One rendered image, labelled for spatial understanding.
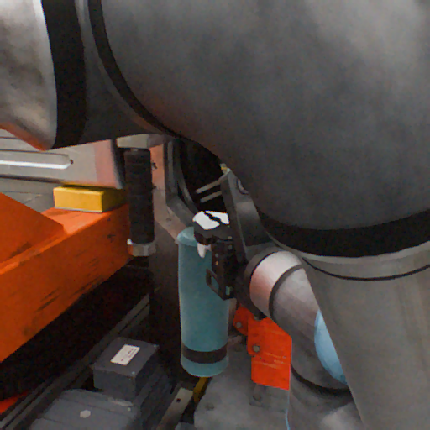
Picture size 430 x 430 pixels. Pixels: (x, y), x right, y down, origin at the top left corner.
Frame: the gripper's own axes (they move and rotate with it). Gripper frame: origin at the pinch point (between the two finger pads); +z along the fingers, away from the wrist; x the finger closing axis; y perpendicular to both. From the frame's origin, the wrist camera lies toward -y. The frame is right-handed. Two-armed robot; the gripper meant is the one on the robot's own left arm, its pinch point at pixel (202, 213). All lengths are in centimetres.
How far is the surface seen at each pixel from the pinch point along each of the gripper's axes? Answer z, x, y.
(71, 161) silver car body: 45.4, -12.1, -1.1
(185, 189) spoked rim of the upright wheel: 24.1, 7.1, 2.7
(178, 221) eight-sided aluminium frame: 16.6, 2.4, 6.8
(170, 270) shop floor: 140, 45, 79
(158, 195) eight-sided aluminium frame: 19.2, -0.5, 1.8
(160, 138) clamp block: -0.5, -6.4, -11.9
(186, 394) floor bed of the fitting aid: 42, 14, 71
